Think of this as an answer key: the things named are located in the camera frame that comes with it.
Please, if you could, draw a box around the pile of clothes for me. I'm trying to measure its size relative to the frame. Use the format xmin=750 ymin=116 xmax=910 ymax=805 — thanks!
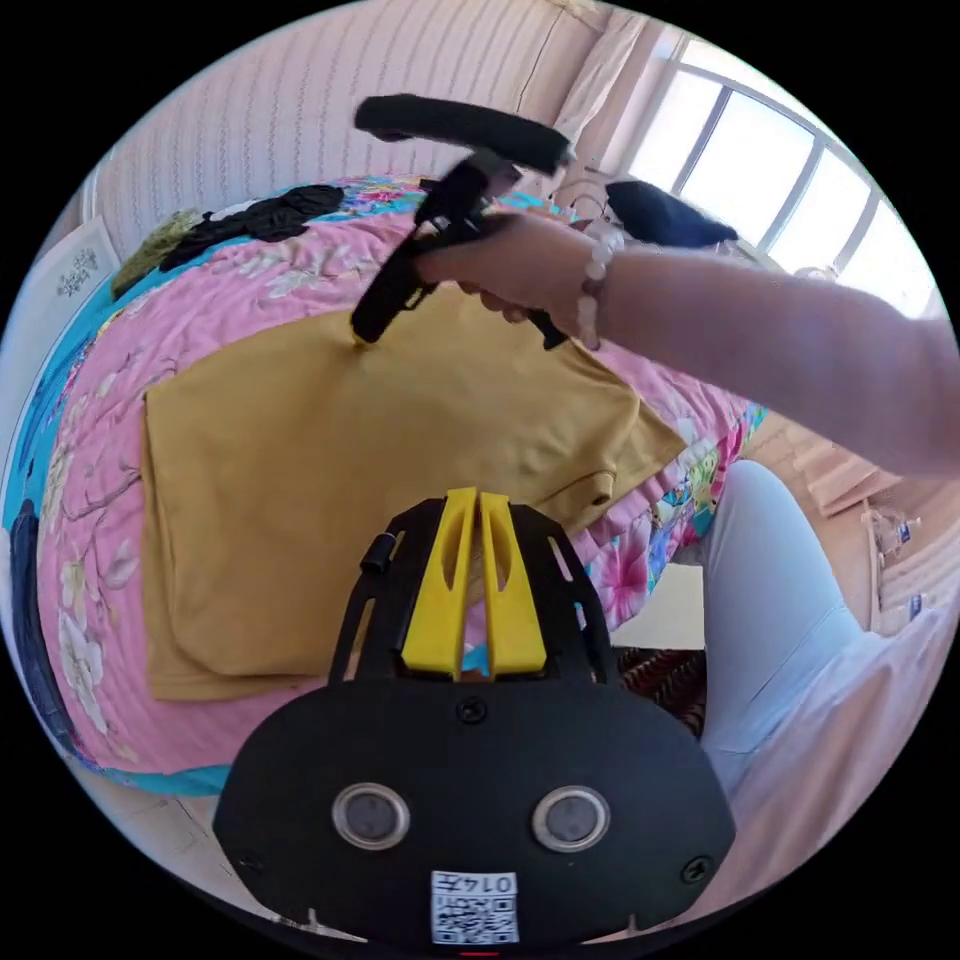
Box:
xmin=110 ymin=182 xmax=348 ymax=301

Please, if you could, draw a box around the bed with pink floral quilt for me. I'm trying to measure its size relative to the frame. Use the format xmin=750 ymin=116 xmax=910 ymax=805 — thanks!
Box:
xmin=0 ymin=172 xmax=770 ymax=798

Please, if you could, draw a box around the person's right forearm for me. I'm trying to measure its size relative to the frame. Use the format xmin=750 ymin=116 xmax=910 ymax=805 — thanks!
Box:
xmin=577 ymin=224 xmax=960 ymax=481

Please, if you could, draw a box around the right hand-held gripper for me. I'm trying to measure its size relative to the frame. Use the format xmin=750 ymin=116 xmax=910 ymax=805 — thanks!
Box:
xmin=350 ymin=153 xmax=570 ymax=352

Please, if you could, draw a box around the person's right hand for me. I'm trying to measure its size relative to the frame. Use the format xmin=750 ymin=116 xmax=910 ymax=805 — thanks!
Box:
xmin=410 ymin=212 xmax=610 ymax=333

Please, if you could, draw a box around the pale curtain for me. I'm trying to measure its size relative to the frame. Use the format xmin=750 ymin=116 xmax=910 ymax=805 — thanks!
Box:
xmin=553 ymin=13 xmax=676 ymax=151

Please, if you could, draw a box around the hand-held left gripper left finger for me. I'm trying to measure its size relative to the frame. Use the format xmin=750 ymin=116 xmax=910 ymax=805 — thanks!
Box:
xmin=401 ymin=487 xmax=478 ymax=673

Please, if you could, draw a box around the person's body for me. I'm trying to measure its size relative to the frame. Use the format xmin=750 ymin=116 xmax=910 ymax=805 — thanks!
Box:
xmin=693 ymin=314 xmax=960 ymax=924

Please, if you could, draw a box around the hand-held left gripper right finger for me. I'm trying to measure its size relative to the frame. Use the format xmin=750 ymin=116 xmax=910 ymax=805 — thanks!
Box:
xmin=479 ymin=492 xmax=548 ymax=675

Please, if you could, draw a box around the patterned floor rug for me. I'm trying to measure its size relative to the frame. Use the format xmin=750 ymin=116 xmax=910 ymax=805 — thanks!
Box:
xmin=613 ymin=644 xmax=708 ymax=740

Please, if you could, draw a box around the yellow short sleeve shirt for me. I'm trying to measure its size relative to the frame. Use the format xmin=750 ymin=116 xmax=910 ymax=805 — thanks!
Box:
xmin=140 ymin=283 xmax=688 ymax=703

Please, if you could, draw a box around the dark blue garment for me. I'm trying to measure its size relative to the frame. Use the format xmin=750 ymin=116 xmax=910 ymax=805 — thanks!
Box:
xmin=8 ymin=497 xmax=80 ymax=755

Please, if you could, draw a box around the window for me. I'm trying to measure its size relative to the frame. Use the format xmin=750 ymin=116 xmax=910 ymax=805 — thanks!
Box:
xmin=622 ymin=35 xmax=943 ymax=320

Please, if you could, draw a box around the black garment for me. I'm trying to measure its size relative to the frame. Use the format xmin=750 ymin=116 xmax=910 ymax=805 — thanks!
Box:
xmin=603 ymin=179 xmax=741 ymax=250

